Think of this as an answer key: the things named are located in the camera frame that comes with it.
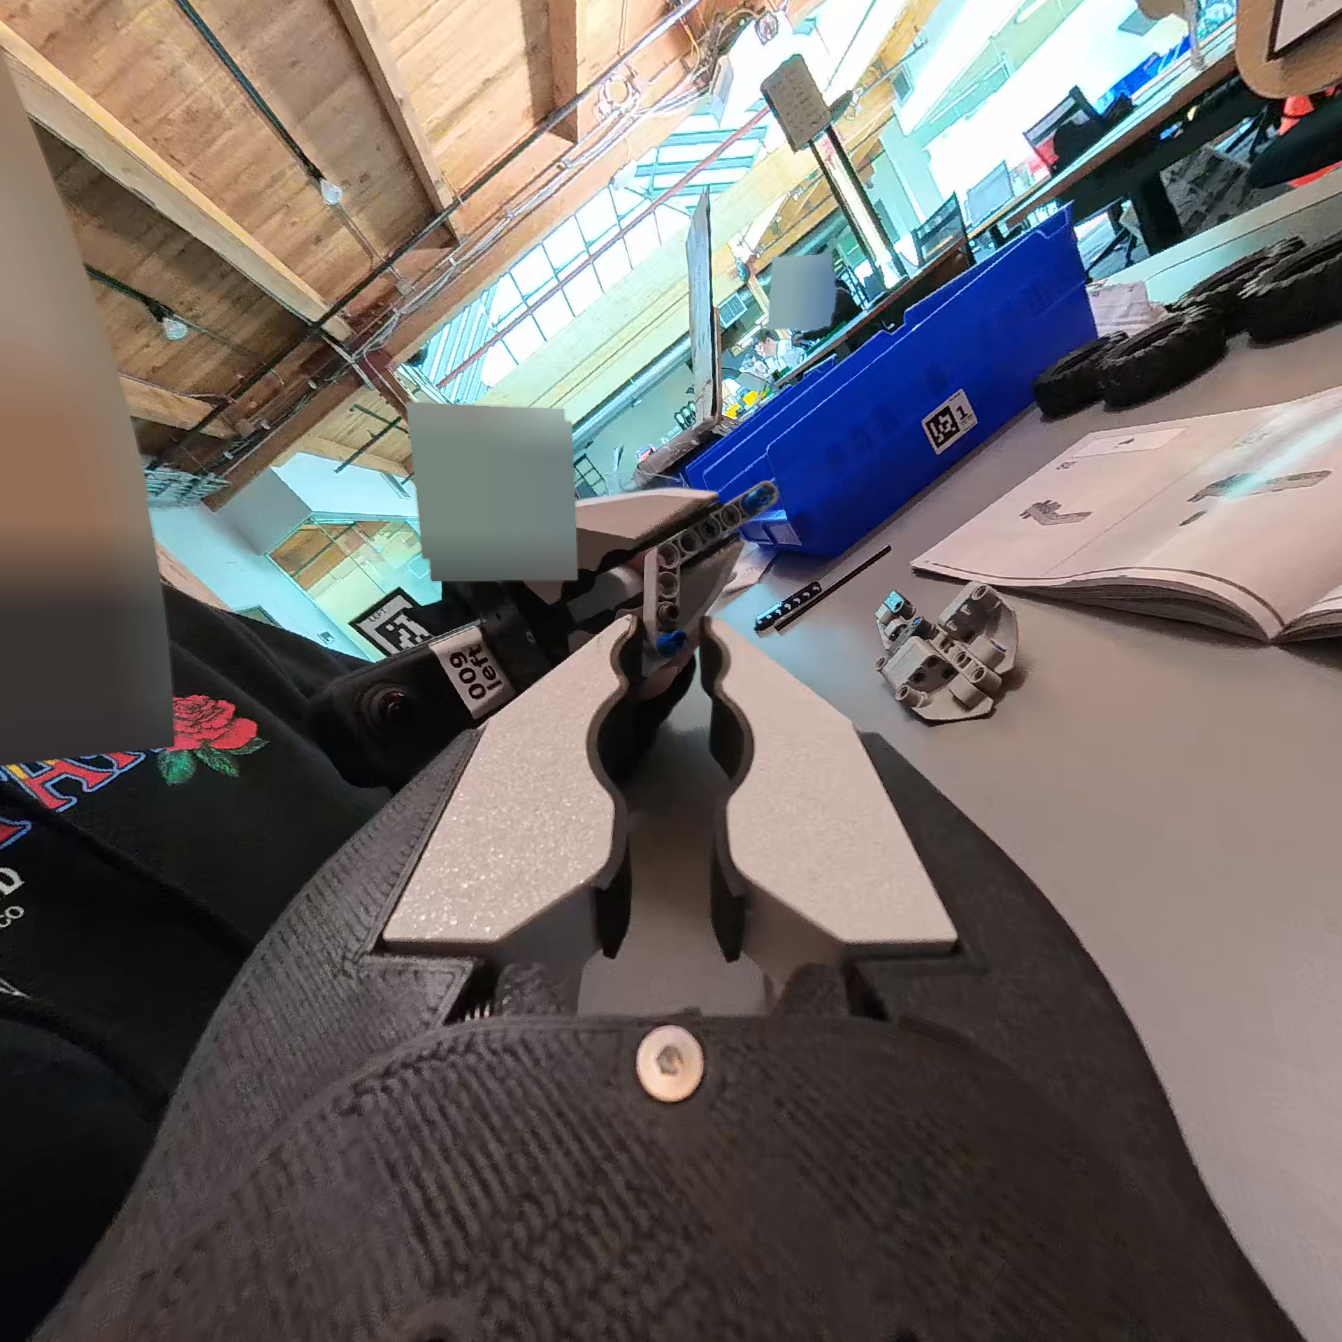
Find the clear plastic bag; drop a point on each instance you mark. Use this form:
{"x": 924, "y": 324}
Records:
{"x": 1121, "y": 305}

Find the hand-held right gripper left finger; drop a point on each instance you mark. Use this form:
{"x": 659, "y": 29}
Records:
{"x": 504, "y": 839}

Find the grey technic frame assembly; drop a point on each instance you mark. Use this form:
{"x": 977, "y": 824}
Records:
{"x": 949, "y": 655}

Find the long wooden table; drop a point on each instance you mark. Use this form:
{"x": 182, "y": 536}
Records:
{"x": 1133, "y": 136}

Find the black toy tyre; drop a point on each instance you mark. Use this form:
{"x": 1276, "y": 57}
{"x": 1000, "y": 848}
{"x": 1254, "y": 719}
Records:
{"x": 1295, "y": 303}
{"x": 1165, "y": 358}
{"x": 1080, "y": 375}
{"x": 1233, "y": 278}

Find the grey technic beam assembly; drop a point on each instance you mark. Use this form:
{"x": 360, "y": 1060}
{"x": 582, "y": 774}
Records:
{"x": 682, "y": 545}

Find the open instruction booklet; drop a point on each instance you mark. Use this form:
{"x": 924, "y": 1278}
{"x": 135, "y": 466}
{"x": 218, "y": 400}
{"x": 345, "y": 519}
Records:
{"x": 1153, "y": 524}

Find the person's black printed hoodie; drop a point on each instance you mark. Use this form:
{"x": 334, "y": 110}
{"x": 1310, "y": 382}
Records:
{"x": 126, "y": 922}

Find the blue plastic bin with tag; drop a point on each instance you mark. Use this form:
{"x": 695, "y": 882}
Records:
{"x": 922, "y": 418}

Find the round wooden sign board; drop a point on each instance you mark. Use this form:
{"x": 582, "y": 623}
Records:
{"x": 1295, "y": 36}

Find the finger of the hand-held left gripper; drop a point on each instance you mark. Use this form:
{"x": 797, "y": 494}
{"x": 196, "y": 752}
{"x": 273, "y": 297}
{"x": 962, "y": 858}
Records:
{"x": 720, "y": 581}
{"x": 640, "y": 519}

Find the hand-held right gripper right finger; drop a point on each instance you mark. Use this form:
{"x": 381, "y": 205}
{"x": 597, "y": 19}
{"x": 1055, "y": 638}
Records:
{"x": 828, "y": 827}

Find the white board panel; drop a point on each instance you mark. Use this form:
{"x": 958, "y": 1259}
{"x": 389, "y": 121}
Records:
{"x": 701, "y": 314}

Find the sign on black stand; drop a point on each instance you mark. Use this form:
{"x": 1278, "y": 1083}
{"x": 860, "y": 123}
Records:
{"x": 803, "y": 99}

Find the black technic beam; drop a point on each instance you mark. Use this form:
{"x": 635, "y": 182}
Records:
{"x": 788, "y": 610}

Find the black axle rod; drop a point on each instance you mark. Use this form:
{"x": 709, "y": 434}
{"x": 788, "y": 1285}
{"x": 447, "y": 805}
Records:
{"x": 839, "y": 581}

